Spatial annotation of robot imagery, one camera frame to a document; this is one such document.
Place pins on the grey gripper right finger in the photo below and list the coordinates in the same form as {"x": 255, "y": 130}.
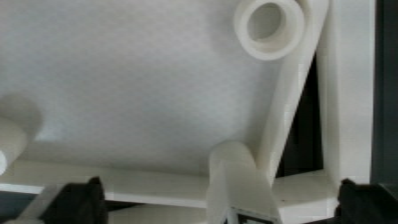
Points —
{"x": 369, "y": 203}

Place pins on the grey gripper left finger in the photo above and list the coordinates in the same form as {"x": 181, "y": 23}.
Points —
{"x": 79, "y": 205}

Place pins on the white desk leg with marker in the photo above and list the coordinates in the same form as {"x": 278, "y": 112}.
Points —
{"x": 241, "y": 202}

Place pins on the white desk top tray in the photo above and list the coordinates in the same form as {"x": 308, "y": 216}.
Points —
{"x": 133, "y": 88}

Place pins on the white U-shaped obstacle fence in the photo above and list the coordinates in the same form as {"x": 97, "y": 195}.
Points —
{"x": 342, "y": 75}

